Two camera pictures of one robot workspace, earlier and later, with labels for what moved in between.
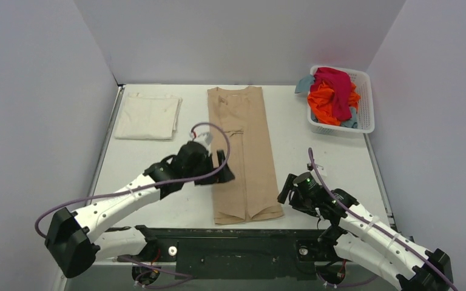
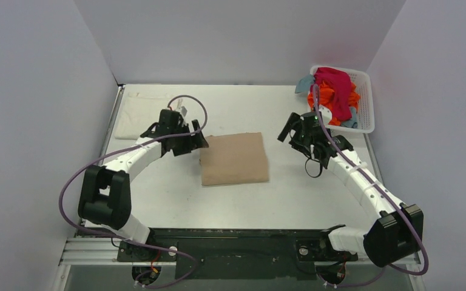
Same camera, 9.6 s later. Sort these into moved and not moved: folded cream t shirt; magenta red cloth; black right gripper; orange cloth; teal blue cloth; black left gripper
Moved: black left gripper; black right gripper
Not moved: folded cream t shirt; magenta red cloth; teal blue cloth; orange cloth
